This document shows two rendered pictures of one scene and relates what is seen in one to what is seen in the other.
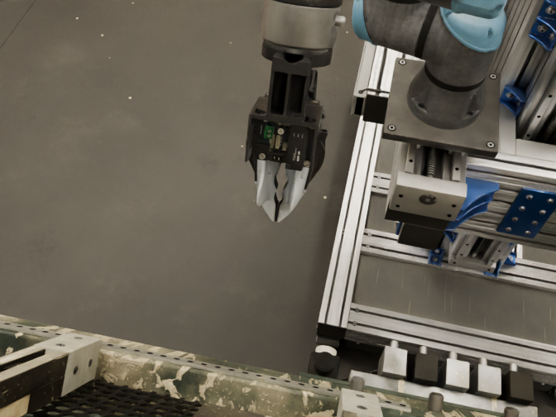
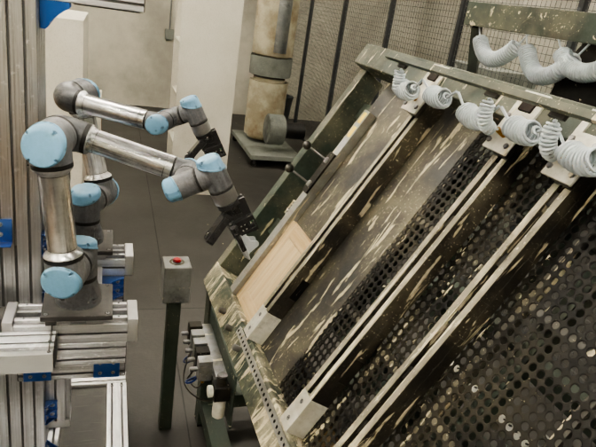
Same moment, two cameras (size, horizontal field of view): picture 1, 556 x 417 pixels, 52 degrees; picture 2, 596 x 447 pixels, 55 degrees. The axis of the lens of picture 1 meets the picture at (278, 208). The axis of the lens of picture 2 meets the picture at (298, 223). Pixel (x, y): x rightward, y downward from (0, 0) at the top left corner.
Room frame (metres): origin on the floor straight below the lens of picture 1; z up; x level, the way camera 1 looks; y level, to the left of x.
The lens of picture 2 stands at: (1.16, 1.47, 2.10)
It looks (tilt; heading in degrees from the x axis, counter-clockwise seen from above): 21 degrees down; 237
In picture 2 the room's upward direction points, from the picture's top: 9 degrees clockwise
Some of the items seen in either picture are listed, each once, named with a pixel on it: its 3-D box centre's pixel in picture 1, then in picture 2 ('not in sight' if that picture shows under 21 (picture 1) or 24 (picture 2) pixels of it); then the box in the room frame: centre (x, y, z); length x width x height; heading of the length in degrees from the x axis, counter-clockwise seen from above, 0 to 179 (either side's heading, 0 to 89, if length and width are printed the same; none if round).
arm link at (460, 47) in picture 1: (462, 35); (78, 256); (0.82, -0.33, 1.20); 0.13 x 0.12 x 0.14; 64
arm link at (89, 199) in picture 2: not in sight; (86, 201); (0.70, -0.83, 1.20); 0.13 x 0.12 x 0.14; 51
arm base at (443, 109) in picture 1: (450, 83); (78, 286); (0.82, -0.34, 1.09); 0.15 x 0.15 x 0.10
